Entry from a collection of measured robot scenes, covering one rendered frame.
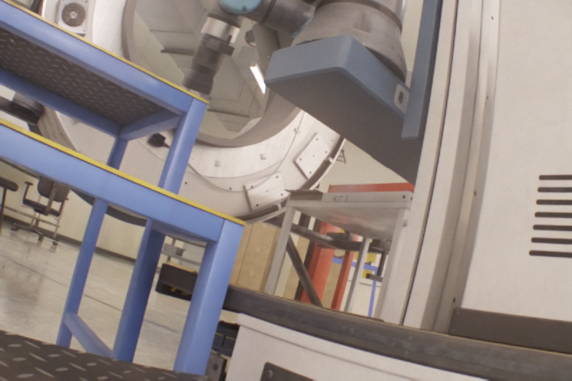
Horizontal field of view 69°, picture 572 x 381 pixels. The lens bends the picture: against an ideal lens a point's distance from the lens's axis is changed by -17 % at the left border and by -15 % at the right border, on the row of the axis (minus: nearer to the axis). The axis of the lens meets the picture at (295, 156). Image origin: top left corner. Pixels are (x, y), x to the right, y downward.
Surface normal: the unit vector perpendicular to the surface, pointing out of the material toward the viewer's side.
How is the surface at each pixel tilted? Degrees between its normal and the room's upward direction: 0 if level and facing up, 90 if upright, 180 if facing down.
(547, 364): 90
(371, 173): 90
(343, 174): 90
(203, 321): 90
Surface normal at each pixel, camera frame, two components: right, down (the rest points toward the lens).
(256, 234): -0.17, -0.33
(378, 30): 0.40, -0.49
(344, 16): -0.14, -0.64
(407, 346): -0.66, -0.37
